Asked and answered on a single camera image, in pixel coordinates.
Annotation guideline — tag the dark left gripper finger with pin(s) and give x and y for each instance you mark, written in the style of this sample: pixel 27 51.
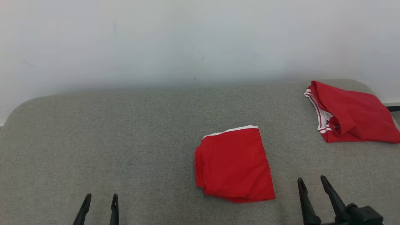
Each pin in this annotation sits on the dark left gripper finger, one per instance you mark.
pixel 82 212
pixel 114 212

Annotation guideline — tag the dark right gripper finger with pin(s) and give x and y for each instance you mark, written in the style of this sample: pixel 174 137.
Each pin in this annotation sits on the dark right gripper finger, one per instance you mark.
pixel 307 206
pixel 334 200

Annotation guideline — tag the red white-striped shorts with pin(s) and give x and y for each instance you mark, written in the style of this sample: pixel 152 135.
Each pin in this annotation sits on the red white-striped shorts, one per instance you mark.
pixel 234 165

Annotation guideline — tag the red number 23 jersey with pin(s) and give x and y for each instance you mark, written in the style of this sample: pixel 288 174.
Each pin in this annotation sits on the red number 23 jersey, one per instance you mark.
pixel 356 115

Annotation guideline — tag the dark skirting board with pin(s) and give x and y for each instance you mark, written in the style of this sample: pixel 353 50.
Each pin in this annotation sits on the dark skirting board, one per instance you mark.
pixel 393 108

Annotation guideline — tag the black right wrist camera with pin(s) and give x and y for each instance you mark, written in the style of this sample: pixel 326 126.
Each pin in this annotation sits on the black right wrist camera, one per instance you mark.
pixel 364 215

